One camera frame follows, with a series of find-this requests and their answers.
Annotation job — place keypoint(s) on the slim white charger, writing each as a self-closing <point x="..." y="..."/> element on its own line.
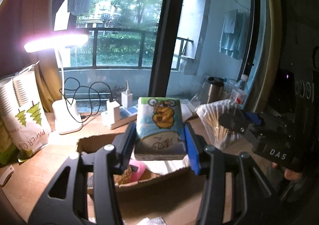
<point x="127" y="99"/>

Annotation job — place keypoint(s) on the paper cup package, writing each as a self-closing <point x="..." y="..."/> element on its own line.
<point x="27" y="120"/>

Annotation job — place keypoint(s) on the brown curtain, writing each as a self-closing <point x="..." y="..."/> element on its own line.
<point x="30" y="15"/>

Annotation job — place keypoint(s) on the cardboard box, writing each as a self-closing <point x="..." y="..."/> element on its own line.
<point x="99" y="141"/>

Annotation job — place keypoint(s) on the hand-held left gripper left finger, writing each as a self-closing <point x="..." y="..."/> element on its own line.
<point x="127" y="140"/>

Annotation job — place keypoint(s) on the brown plush toy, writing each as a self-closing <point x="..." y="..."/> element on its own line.
<point x="124" y="175"/>

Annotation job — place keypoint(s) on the cotton swab bag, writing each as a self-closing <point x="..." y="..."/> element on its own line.
<point x="214" y="120"/>

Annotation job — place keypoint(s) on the balcony railing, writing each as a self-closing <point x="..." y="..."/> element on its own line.
<point x="94" y="47"/>

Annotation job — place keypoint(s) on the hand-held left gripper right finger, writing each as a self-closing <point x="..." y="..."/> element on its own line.
<point x="192" y="150"/>

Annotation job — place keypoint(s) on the plastic water bottle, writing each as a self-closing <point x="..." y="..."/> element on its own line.
<point x="238" y="94"/>

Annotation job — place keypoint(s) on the person's right hand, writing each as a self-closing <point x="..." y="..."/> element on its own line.
<point x="291" y="174"/>

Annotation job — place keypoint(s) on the small white folding tool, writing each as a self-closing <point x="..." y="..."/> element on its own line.
<point x="6" y="177"/>

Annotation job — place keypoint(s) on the hanging pale towels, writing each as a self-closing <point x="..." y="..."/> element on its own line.
<point x="231" y="37"/>

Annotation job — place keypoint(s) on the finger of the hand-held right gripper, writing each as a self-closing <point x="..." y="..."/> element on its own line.
<point x="233" y="121"/>
<point x="254" y="118"/>

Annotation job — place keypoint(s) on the white power strip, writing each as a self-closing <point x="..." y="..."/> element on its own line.
<point x="124" y="115"/>

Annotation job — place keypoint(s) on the white desk lamp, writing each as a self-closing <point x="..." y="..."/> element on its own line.
<point x="66" y="117"/>

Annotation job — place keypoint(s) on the large white charger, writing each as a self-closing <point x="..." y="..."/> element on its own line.
<point x="113" y="112"/>

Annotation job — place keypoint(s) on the black window frame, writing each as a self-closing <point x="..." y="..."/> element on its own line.
<point x="164" y="40"/>

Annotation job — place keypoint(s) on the bear print tissue pack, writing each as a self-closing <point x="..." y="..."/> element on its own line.
<point x="159" y="115"/>

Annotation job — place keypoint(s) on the white paper towel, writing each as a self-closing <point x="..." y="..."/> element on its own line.
<point x="152" y="222"/>

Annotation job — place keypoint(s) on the pink plush toy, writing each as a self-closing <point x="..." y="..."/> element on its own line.
<point x="138" y="168"/>

